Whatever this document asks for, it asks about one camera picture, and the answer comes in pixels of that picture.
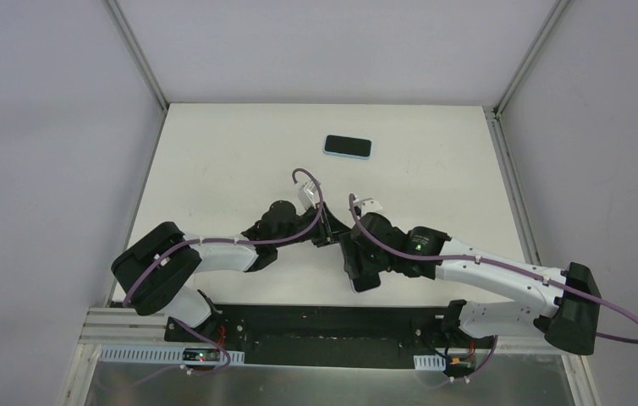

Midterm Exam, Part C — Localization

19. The white cable duct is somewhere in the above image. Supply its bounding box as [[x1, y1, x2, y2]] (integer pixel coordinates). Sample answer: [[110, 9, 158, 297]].
[[98, 345, 245, 366], [413, 354, 447, 372]]

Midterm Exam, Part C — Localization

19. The right white cable duct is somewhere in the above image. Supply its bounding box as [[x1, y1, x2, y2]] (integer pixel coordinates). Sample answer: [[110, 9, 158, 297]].
[[413, 354, 447, 372]]

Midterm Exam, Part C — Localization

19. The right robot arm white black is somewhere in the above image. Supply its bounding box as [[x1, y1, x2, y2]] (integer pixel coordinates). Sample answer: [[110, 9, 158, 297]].
[[339, 212, 600, 355]]

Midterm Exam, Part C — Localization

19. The right aluminium frame rail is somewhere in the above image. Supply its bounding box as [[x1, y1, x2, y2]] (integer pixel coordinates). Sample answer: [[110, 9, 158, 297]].
[[483, 107, 541, 265]]

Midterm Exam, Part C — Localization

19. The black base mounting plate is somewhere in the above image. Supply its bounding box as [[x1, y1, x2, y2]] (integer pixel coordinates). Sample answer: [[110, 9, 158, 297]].
[[163, 304, 494, 370]]

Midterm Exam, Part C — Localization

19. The black phone light blue case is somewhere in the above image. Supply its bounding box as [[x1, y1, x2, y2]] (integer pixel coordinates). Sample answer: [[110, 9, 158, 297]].
[[322, 134, 372, 160]]

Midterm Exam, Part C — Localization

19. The aluminium frame rail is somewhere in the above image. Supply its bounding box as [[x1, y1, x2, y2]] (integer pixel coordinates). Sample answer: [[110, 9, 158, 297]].
[[79, 308, 168, 345], [483, 107, 541, 265]]

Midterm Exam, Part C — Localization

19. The left controller board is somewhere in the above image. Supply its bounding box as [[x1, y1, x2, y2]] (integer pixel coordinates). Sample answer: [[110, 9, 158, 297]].
[[182, 348, 223, 365]]

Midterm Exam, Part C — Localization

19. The right controller board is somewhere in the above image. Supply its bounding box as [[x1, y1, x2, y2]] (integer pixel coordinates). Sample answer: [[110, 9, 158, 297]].
[[445, 356, 475, 374]]

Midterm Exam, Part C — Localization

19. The black phone purple frame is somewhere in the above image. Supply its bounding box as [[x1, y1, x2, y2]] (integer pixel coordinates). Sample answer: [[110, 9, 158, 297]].
[[350, 273, 382, 293]]

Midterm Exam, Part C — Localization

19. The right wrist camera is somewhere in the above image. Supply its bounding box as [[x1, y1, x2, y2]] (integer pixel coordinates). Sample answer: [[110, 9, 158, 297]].
[[351, 198, 383, 217]]

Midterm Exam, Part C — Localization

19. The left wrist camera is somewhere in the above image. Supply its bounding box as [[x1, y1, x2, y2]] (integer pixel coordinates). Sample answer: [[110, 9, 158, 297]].
[[298, 181, 321, 210]]

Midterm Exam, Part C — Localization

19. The controller board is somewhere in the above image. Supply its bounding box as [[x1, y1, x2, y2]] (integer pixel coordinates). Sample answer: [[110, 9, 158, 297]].
[[182, 348, 223, 365], [445, 356, 475, 374]]

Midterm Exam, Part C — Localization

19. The left white cable duct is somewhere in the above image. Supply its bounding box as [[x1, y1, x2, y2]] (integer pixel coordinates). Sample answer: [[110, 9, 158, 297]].
[[98, 345, 245, 366]]

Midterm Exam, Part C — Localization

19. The left aluminium frame rail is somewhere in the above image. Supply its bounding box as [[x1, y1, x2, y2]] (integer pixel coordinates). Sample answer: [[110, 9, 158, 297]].
[[79, 308, 168, 345]]

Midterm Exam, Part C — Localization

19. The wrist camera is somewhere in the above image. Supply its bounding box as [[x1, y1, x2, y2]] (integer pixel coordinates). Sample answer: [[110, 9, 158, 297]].
[[351, 198, 383, 217], [298, 181, 321, 210]]

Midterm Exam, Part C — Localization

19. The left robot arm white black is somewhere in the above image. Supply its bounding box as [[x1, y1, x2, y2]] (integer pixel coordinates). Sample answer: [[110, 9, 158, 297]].
[[111, 200, 349, 343]]

